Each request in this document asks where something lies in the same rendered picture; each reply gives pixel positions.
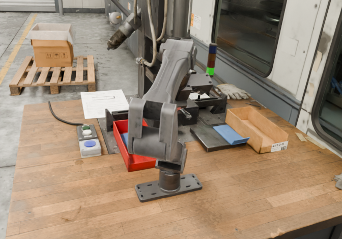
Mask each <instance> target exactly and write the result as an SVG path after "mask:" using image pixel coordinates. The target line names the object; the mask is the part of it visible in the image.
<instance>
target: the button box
mask: <svg viewBox="0 0 342 239"><path fill-rule="evenodd" d="M48 104H49V108H50V111H51V113H52V114H53V116H54V117H55V118H57V119H58V120H60V121H62V122H65V123H67V124H71V125H80V126H77V127H76V130H77V136H78V141H85V140H92V139H97V138H98V136H97V133H96V130H95V126H94V124H89V125H87V124H83V123H72V122H68V121H65V120H63V119H61V118H59V117H57V116H56V115H55V113H54V112H53V110H52V108H51V104H50V101H48ZM83 126H89V127H90V129H89V130H90V131H91V134H89V135H85V134H83V131H84V130H82V127H83Z"/></svg>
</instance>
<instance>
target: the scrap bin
mask: <svg viewBox="0 0 342 239"><path fill-rule="evenodd" d="M142 125H143V126H148V125H147V124H146V122H145V120H144V119H142ZM125 133H128V119H127V120H119V121H113V135H114V137H115V140H116V142H117V145H118V147H119V150H120V152H121V155H122V158H123V160H124V163H125V165H126V168H127V170H128V172H133V171H139V170H144V169H149V168H155V165H156V158H152V157H145V156H140V155H136V154H129V153H128V149H127V147H126V146H125V144H124V143H123V141H122V138H121V136H120V134H125Z"/></svg>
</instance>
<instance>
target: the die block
mask: <svg viewBox="0 0 342 239"><path fill-rule="evenodd" d="M186 111H187V112H188V113H190V114H191V116H192V117H191V118H190V119H189V120H188V119H186V118H185V116H183V114H182V113H181V112H180V111H177V114H178V120H179V122H180V123H181V124H182V125H183V126H185V125H193V124H196V123H197V114H198V109H192V110H186ZM146 120H147V122H148V123H149V125H150V127H154V128H160V121H155V120H149V119H146Z"/></svg>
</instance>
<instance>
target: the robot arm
mask: <svg viewBox="0 0 342 239"><path fill-rule="evenodd" d="M159 54H160V60H161V61H162V64H161V67H160V70H159V72H158V74H157V76H156V78H155V81H154V83H153V85H152V86H151V88H150V89H149V91H148V92H147V93H146V94H145V95H144V96H143V98H142V99H138V98H132V99H131V101H130V103H129V110H128V141H127V149H128V153H129V154H136V155H140V156H145V157H152V158H156V165H155V168H156V169H160V170H159V180H156V181H150V182H145V183H140V184H136V185H135V191H136V194H137V196H138V199H139V201H140V202H141V203H144V202H149V201H153V200H157V199H162V198H166V197H171V196H175V195H180V194H185V193H189V192H194V191H198V190H201V189H202V187H203V185H202V184H201V182H200V181H199V179H198V178H197V176H196V175H195V174H193V173H190V174H186V175H181V176H180V174H183V171H184V168H185V164H186V158H187V151H188V149H186V144H185V143H184V142H178V114H177V111H178V110H180V109H183V108H186V107H187V105H188V103H187V100H188V97H189V95H190V93H191V91H193V92H195V93H197V94H199V95H203V94H204V93H206V92H209V91H210V90H211V88H212V86H213V83H212V80H211V78H210V76H209V74H208V73H201V74H191V73H192V70H193V69H194V65H195V62H196V54H197V48H196V46H195V43H194V40H192V39H183V38H181V40H174V39H167V41H166V43H162V44H161V45H160V50H159ZM143 117H144V118H145V119H149V120H155V121H160V128H154V127H149V126H143Z"/></svg>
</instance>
